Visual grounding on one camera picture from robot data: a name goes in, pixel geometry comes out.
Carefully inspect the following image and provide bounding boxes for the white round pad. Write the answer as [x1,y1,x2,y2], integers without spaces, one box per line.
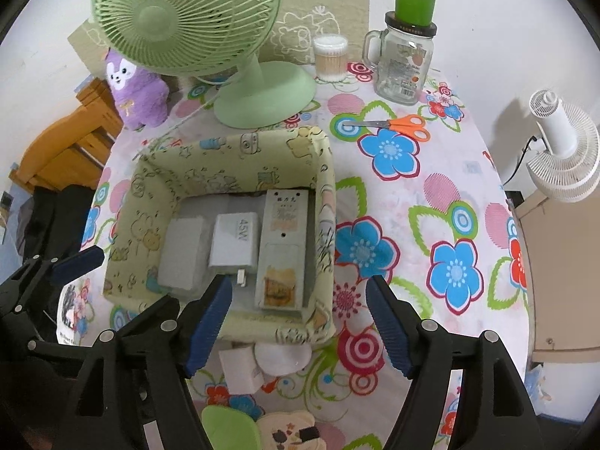
[254,343,311,376]

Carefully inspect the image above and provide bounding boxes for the green oval case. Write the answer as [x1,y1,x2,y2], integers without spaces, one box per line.
[201,405,261,450]

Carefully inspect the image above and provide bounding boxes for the cotton swab container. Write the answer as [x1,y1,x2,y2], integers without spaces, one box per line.
[313,35,349,81]

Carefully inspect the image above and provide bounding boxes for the white printed tote bag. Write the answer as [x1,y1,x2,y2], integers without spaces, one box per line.
[56,283,83,345]

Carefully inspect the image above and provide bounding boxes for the orange handled scissors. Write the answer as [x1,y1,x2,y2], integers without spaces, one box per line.
[343,115,431,142]

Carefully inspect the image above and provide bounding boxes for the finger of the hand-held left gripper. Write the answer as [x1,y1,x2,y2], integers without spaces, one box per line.
[0,322,95,366]
[0,246,106,336]

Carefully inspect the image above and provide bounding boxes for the green plastic cup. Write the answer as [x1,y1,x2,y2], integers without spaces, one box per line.
[394,0,436,25]

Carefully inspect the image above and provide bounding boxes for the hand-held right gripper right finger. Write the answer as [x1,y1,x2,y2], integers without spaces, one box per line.
[366,276,528,450]

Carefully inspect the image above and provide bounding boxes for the purple plush toy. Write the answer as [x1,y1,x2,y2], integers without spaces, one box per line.
[104,49,170,131]

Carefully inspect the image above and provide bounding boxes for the floral tablecloth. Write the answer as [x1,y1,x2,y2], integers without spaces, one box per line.
[79,63,528,450]

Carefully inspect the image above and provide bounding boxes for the small white charger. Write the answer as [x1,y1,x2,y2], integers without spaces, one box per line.
[219,347,266,397]

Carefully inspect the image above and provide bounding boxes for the patterned fabric storage box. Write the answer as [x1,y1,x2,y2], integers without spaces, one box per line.
[104,126,337,345]

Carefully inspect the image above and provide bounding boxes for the white power bank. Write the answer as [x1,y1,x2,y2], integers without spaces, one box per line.
[158,216,209,291]

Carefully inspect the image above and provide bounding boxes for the beige cabinet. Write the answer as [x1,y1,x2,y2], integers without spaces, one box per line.
[511,187,600,366]

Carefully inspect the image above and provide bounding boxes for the black power cable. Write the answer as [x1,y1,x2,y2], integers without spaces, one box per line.
[504,135,540,183]

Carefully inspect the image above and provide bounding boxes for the black clothing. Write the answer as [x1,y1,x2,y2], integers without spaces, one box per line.
[16,185,97,268]

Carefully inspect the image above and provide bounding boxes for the glass jar mug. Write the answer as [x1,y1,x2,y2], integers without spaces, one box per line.
[362,12,439,106]

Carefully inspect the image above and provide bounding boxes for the wooden chair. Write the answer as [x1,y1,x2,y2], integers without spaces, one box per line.
[9,77,123,193]

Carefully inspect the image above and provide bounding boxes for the green desk fan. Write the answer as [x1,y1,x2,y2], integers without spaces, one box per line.
[90,0,318,128]

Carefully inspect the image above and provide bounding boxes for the long white picture box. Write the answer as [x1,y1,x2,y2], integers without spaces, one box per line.
[255,189,309,311]

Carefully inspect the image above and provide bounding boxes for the large white charger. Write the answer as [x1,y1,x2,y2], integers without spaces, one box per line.
[208,212,260,287]

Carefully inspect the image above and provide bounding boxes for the white clip fan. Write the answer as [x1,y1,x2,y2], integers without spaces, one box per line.
[526,89,600,203]

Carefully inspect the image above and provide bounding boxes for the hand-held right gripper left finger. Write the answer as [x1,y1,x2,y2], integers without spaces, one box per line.
[70,274,234,450]

